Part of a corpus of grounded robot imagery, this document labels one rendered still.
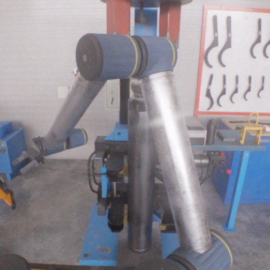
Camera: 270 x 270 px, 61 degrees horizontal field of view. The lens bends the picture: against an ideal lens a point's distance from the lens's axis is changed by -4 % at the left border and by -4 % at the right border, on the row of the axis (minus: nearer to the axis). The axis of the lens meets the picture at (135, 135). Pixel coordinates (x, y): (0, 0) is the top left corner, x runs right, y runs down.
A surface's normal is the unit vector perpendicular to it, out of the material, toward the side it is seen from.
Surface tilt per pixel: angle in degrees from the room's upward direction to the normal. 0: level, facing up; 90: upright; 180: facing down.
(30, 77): 90
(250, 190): 90
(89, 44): 84
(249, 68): 90
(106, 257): 0
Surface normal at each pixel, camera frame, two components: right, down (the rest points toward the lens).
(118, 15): 0.49, 0.32
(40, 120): 0.00, 0.36
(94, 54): -0.65, 0.24
